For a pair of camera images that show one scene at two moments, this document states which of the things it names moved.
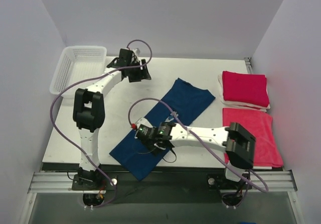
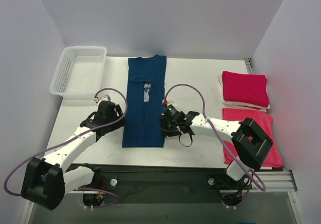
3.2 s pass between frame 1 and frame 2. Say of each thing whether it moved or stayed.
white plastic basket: stayed
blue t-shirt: moved
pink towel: stayed
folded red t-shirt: stayed
